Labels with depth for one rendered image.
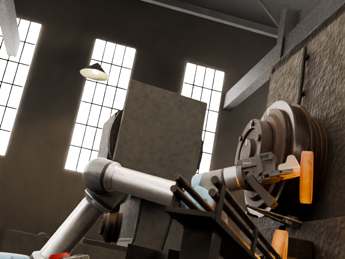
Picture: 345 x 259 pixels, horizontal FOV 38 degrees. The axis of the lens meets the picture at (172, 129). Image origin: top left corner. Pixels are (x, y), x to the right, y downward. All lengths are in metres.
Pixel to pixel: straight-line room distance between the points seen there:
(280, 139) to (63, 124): 10.54
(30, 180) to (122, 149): 7.59
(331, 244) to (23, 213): 10.54
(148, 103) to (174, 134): 0.39
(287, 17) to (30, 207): 6.99
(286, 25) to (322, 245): 8.79
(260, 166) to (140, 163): 3.04
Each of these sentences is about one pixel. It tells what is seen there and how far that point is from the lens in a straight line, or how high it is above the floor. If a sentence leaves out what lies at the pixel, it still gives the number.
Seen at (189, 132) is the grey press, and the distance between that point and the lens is 4.72.
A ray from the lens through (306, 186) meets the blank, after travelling 1.46.
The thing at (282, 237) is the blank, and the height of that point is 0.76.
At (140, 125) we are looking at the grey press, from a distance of 4.56.
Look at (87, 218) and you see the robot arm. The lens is 1.71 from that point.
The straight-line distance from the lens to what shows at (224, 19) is 10.96.
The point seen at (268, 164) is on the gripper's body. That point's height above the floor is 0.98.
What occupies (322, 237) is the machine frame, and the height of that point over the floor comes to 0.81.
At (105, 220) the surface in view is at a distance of 6.60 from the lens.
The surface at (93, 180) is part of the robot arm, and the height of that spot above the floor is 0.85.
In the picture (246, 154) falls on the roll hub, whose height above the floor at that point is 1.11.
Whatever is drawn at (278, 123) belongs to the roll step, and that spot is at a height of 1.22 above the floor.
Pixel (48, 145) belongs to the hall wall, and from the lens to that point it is 12.07.
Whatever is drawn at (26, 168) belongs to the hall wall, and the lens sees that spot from 11.98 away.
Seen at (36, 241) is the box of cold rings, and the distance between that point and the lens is 4.12.
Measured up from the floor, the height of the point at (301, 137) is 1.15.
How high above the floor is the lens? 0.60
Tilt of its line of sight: 16 degrees up
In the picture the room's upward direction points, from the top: 10 degrees clockwise
